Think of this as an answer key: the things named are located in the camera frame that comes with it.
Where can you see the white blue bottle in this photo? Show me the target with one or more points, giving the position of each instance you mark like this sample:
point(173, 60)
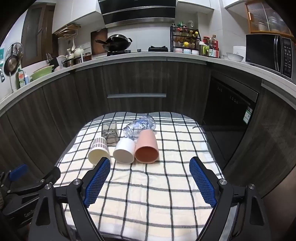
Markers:
point(26, 78)

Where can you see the green dish soap bottle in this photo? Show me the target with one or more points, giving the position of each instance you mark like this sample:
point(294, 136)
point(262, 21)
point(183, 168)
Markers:
point(20, 80)

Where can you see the clear glass bottle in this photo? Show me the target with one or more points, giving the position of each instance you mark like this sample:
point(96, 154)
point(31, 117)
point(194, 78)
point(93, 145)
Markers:
point(140, 126)

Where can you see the steel pot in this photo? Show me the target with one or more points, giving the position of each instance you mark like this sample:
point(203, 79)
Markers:
point(69, 62)

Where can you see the white cup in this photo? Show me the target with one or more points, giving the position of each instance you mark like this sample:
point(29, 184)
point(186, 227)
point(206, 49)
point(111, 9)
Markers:
point(123, 151)

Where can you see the dark cap sauce bottle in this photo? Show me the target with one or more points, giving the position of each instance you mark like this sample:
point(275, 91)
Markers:
point(205, 39)

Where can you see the pink cup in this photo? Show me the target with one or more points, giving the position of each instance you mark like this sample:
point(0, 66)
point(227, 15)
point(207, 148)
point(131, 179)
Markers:
point(146, 148)

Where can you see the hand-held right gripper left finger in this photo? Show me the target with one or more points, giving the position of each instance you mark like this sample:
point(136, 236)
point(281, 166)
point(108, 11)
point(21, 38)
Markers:
point(97, 183)

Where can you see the black wok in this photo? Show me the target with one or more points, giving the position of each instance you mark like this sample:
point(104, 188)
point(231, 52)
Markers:
point(118, 41)

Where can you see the black spice rack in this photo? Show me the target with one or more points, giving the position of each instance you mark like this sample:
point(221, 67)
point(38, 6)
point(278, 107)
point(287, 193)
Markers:
point(185, 39)

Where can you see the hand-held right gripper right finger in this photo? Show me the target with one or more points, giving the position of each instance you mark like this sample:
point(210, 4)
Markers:
point(203, 183)

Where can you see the patterned paper cup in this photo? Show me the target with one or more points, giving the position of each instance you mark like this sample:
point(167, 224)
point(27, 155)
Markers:
point(98, 153)

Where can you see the black range hood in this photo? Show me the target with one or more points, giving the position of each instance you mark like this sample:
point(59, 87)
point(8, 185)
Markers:
point(138, 14)

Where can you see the black knife block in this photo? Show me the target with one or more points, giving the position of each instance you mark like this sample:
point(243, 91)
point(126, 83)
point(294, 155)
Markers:
point(52, 61)

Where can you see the green plastic basin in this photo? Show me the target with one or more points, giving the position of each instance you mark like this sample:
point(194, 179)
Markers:
point(41, 72)

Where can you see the black dishwasher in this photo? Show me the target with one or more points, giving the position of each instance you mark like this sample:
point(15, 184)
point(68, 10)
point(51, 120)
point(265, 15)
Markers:
point(229, 115)

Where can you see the brown cutting board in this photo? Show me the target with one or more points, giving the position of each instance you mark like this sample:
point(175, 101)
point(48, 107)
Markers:
point(98, 37)

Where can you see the red jar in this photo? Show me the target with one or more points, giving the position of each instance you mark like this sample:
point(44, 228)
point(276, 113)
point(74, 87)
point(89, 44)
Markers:
point(87, 57)

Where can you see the large white bowl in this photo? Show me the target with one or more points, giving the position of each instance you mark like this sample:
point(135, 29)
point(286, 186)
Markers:
point(234, 57)

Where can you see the white teapot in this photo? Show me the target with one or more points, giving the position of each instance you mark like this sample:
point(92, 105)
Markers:
point(78, 51)

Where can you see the wooden glass door cabinet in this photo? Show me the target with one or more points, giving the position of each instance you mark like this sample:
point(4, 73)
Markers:
point(268, 17)

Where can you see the black gas stove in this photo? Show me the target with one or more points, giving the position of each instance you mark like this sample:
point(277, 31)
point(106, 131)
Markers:
point(157, 49)

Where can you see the red label sauce bottle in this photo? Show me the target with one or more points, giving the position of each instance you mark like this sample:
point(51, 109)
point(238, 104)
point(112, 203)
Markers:
point(214, 48)

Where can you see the hanging frying pan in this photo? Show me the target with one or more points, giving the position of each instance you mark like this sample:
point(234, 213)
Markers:
point(11, 63)

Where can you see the grey glass tumbler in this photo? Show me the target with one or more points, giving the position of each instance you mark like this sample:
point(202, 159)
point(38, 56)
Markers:
point(109, 132)

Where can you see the wall rack with wooden boards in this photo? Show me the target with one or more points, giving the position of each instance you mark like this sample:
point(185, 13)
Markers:
point(67, 30)

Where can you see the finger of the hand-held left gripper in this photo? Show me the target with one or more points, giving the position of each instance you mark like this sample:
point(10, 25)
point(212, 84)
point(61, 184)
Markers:
point(19, 170)
point(49, 176)

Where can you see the black microwave oven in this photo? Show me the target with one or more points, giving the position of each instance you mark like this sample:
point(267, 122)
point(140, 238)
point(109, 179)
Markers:
point(266, 53)

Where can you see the black checked white cloth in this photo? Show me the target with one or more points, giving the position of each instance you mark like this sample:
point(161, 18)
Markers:
point(148, 197)

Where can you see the green mug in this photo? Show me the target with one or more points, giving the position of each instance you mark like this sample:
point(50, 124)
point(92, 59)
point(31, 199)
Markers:
point(204, 50)

